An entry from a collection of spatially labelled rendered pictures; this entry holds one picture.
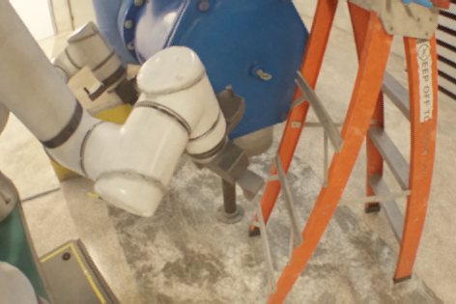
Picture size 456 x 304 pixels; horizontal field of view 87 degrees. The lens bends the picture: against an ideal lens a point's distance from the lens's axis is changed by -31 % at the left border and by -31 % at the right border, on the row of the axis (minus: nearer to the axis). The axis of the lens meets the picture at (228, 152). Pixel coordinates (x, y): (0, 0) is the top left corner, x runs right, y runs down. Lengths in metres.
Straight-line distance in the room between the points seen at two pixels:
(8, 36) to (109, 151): 0.20
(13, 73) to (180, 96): 0.22
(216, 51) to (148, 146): 0.58
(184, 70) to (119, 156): 0.13
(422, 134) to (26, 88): 0.86
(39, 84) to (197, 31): 0.59
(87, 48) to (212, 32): 0.35
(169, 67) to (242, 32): 0.55
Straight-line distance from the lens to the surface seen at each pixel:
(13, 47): 0.37
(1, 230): 0.89
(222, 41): 0.91
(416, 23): 0.70
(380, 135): 1.26
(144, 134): 0.38
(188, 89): 0.40
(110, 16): 1.88
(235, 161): 0.54
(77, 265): 1.21
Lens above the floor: 1.24
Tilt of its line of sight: 38 degrees down
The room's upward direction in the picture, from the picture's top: 3 degrees counter-clockwise
